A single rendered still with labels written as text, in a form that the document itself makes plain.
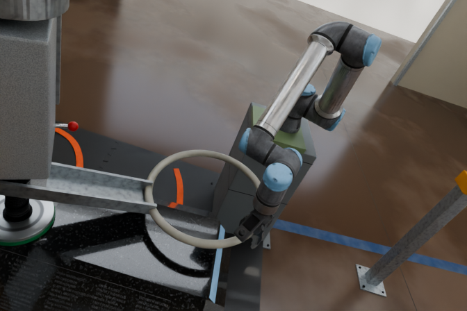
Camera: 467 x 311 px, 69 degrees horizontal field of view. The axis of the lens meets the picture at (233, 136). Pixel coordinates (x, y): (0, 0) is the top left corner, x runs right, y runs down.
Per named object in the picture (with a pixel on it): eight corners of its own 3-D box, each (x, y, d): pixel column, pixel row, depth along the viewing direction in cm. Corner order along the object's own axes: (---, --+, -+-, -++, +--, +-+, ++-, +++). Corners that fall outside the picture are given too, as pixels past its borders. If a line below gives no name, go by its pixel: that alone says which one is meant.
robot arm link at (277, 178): (298, 170, 113) (288, 187, 105) (285, 195, 120) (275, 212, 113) (273, 156, 115) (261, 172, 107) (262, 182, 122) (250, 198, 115)
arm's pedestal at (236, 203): (208, 182, 273) (244, 94, 224) (267, 197, 281) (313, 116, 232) (201, 234, 233) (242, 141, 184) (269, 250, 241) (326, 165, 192)
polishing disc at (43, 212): (-36, 211, 109) (-37, 209, 108) (30, 180, 125) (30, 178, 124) (2, 255, 102) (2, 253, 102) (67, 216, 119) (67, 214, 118)
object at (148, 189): (152, 260, 111) (153, 255, 109) (137, 155, 145) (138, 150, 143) (284, 240, 129) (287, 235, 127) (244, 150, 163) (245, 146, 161)
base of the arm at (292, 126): (268, 110, 212) (274, 97, 206) (296, 118, 216) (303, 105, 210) (271, 128, 197) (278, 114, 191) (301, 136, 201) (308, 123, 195)
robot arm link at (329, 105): (315, 103, 203) (355, 13, 134) (341, 116, 199) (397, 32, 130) (302, 122, 199) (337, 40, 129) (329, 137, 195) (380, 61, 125)
